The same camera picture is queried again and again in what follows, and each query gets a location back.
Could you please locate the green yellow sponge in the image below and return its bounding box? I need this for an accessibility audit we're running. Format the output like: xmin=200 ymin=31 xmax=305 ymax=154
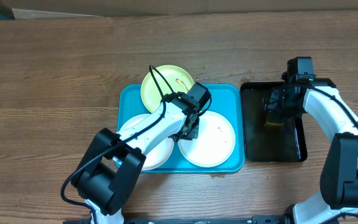
xmin=265 ymin=111 xmax=285 ymax=126

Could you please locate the yellow plate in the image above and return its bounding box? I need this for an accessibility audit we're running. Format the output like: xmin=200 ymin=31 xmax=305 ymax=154
xmin=140 ymin=65 xmax=195 ymax=113

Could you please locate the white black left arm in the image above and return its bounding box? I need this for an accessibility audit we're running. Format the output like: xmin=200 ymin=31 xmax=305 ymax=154
xmin=65 ymin=83 xmax=212 ymax=223

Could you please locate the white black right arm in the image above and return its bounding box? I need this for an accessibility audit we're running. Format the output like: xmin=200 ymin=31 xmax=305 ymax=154
xmin=264 ymin=57 xmax=358 ymax=224

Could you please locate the teal plastic tray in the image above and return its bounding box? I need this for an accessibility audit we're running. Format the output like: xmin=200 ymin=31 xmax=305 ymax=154
xmin=117 ymin=84 xmax=246 ymax=173

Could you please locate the black water tray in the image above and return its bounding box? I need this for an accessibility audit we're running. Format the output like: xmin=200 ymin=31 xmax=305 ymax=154
xmin=240 ymin=82 xmax=308 ymax=162

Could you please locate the white plate with ketchup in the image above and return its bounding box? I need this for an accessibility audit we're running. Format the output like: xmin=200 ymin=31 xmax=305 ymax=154
xmin=120 ymin=114 xmax=174 ymax=171

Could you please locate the brown cardboard backdrop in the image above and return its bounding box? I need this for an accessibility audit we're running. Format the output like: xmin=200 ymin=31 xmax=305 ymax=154
xmin=0 ymin=0 xmax=358 ymax=17

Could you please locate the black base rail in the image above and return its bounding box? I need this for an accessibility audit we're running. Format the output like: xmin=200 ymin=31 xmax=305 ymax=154
xmin=62 ymin=214 xmax=341 ymax=224

